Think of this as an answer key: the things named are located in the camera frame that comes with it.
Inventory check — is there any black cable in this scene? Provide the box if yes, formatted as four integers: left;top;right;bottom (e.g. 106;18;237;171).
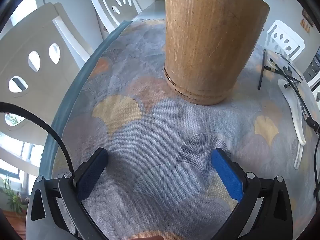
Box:
0;102;74;174
313;135;320;198

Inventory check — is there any white dotted rice paddle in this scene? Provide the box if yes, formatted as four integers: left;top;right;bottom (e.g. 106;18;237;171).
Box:
277;79;306;146
294;144;304;170

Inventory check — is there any white chair with oval holes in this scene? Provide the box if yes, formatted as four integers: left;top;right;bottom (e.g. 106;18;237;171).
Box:
265;20;306;63
308;72;320;93
89;0;143;34
0;2;92;145

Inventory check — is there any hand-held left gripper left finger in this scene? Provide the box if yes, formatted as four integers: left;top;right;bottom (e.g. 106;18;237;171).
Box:
26;147;109;240

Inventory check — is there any brown framed picture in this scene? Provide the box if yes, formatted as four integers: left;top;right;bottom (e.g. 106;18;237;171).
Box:
301;9;315;27

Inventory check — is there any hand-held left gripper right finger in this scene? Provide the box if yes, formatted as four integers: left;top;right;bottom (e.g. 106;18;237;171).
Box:
211;148;293;240

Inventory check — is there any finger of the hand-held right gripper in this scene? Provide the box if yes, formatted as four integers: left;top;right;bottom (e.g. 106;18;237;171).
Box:
307;117;320;133

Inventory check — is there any brown bamboo utensil holder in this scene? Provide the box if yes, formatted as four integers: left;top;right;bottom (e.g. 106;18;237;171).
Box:
163;0;270;105

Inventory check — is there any fan leaf patterned tablecloth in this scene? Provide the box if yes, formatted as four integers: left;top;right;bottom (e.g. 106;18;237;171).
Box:
51;17;320;240

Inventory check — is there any green potted plant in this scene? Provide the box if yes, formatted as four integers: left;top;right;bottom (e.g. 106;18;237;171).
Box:
0;175;28;214

